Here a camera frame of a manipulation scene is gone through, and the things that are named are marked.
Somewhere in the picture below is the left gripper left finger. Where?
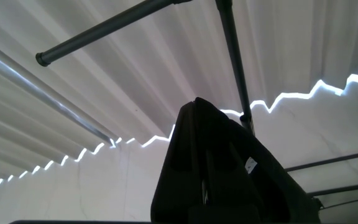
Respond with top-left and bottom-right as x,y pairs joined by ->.
150,101 -> 205,223

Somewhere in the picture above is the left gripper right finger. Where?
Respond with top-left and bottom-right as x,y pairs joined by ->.
204,144 -> 265,223

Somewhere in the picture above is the white curtain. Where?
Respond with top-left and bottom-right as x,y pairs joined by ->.
0,0 -> 358,187

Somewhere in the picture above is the black clothes rack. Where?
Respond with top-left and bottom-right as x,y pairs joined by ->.
35,0 -> 358,211

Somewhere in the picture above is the black garment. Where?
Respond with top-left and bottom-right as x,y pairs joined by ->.
193,96 -> 322,224

